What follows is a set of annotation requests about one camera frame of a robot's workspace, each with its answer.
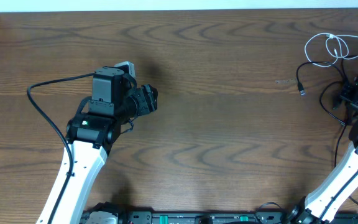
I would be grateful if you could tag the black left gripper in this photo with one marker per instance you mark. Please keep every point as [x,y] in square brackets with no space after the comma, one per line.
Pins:
[148,102]

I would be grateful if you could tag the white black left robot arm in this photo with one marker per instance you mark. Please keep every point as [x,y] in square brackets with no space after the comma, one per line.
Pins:
[116,100]

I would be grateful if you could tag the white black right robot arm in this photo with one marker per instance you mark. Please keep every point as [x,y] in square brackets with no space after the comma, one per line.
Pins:
[323,203]

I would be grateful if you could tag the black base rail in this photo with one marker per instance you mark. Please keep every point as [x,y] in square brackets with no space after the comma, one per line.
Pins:
[105,213]

